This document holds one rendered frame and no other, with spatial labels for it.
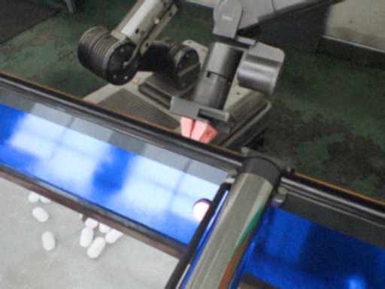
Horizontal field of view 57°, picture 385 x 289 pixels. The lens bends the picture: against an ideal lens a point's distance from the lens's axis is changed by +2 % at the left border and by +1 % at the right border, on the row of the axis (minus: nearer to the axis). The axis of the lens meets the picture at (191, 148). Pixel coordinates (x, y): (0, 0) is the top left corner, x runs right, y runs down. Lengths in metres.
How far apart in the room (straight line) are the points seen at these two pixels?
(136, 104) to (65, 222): 0.70
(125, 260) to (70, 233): 0.11
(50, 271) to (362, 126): 1.75
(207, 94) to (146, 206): 0.36
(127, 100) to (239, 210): 1.13
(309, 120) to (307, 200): 1.81
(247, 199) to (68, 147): 0.13
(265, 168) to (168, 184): 0.06
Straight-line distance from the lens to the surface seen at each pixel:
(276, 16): 0.58
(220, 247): 0.16
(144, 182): 0.23
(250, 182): 0.18
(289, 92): 2.16
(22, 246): 0.65
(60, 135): 0.26
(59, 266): 0.61
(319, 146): 1.87
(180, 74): 1.19
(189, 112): 0.56
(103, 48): 0.97
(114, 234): 0.59
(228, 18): 0.58
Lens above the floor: 1.26
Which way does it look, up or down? 46 degrees down
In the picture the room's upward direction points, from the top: straight up
